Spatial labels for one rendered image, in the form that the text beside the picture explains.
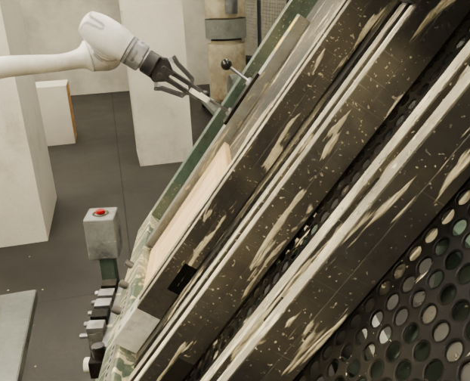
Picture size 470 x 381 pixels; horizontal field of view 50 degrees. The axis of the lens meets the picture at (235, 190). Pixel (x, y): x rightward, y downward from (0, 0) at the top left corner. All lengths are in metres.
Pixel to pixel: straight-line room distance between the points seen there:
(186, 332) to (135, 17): 4.46
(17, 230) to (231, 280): 3.34
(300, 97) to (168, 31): 4.18
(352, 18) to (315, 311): 0.68
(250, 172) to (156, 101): 4.21
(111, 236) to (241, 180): 1.03
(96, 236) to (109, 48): 0.81
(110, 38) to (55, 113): 4.97
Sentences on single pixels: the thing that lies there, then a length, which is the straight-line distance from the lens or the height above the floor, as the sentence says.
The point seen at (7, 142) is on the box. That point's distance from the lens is 3.88.
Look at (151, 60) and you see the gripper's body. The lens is 1.61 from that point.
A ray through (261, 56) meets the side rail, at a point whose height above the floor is 1.52.
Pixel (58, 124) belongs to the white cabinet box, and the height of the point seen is 0.26.
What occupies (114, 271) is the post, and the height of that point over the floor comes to 0.67.
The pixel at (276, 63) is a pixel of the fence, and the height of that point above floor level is 1.53.
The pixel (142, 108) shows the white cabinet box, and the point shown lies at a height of 0.62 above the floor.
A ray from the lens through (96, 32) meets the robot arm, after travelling 1.61.
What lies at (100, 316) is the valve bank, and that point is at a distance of 1.78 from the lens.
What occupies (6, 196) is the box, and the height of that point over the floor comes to 0.40.
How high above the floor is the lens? 1.77
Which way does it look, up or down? 22 degrees down
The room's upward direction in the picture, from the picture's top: 2 degrees counter-clockwise
